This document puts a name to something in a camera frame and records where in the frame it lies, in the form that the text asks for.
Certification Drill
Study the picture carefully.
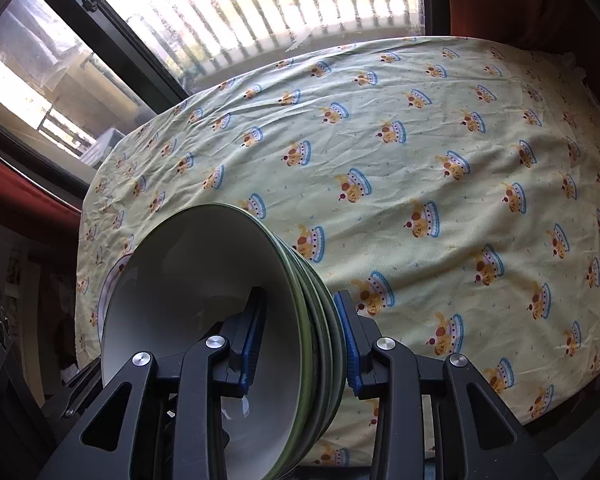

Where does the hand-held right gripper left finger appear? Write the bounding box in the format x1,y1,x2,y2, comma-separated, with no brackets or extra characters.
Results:
35,287,270,480

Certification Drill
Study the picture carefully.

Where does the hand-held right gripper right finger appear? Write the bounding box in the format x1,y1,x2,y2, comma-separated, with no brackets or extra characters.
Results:
332,289,556,480

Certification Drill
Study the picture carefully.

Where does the grey bowl with floral print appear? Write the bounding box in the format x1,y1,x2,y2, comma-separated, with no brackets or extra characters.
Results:
275,235,347,426
252,215,331,461
100,203,311,480

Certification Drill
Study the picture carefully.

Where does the white plate with red pattern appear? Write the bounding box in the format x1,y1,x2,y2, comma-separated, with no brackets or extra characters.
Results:
96,252,136,341

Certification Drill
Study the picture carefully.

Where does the yellow printed tablecloth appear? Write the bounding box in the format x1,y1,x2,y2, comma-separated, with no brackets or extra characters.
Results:
74,35,600,468

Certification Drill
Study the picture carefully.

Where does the white air conditioner unit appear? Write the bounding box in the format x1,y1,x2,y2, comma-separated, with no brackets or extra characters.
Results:
80,127,126,168

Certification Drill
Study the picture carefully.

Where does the balcony railing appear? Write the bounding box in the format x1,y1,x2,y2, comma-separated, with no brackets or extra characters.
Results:
125,0,426,81

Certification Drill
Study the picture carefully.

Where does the black window frame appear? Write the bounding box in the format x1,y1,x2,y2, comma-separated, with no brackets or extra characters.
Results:
0,0,451,186

